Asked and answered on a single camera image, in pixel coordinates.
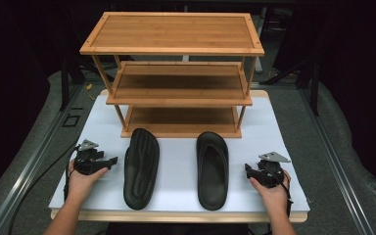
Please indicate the black slipper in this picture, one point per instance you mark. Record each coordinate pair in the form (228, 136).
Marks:
(142, 169)
(212, 173)

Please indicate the person's right hand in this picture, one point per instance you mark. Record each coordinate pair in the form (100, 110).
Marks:
(274, 197)

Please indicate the black metal stand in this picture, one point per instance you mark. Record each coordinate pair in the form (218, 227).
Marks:
(65, 88)
(314, 94)

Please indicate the wooden shoe rack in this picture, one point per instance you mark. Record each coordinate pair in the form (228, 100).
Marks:
(176, 32)

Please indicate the small yellow item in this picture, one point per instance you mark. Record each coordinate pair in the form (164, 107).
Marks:
(89, 87)

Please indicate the person's left hand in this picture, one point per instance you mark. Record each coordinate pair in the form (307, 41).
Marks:
(83, 184)

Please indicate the white metal post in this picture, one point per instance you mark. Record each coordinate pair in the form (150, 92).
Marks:
(258, 65)

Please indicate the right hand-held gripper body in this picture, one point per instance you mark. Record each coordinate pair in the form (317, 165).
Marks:
(271, 173)

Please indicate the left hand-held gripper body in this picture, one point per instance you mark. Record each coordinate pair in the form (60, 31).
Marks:
(86, 163)

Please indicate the white table mat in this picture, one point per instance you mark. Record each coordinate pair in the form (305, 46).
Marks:
(176, 169)

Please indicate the metal floor rail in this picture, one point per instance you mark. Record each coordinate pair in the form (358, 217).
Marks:
(29, 169)
(336, 163)

